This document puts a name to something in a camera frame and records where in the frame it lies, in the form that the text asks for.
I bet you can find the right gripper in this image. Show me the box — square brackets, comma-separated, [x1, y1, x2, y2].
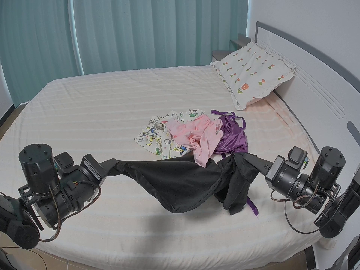
[264, 155, 316, 201]

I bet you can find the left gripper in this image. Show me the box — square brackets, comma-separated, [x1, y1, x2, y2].
[60, 154, 109, 208]

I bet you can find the black T-shirt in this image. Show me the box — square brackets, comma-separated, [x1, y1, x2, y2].
[108, 152, 260, 216]

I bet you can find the bed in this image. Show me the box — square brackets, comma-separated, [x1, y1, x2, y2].
[0, 21, 360, 269]

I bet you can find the purple satin garment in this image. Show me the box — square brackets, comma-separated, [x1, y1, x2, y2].
[211, 109, 259, 216]

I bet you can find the white printed pyjama garment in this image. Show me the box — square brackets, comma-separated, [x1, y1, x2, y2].
[134, 109, 206, 160]

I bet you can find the pink garment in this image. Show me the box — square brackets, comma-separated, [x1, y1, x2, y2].
[164, 114, 225, 168]

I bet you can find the white printed pillow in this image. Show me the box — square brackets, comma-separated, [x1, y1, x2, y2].
[210, 42, 296, 111]

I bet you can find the grey bedside table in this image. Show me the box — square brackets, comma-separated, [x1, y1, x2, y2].
[212, 33, 252, 63]

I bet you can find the blue-green curtain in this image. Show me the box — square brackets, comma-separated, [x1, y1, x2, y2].
[0, 0, 84, 108]
[72, 0, 251, 76]

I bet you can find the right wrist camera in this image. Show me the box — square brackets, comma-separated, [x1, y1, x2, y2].
[288, 147, 309, 166]

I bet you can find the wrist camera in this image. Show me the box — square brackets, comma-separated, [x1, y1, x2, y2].
[54, 151, 76, 175]
[288, 147, 309, 166]

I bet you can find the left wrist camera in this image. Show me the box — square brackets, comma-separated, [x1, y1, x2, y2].
[54, 151, 76, 175]

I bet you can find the black cable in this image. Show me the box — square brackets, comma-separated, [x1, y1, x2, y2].
[39, 183, 65, 242]
[283, 196, 322, 235]

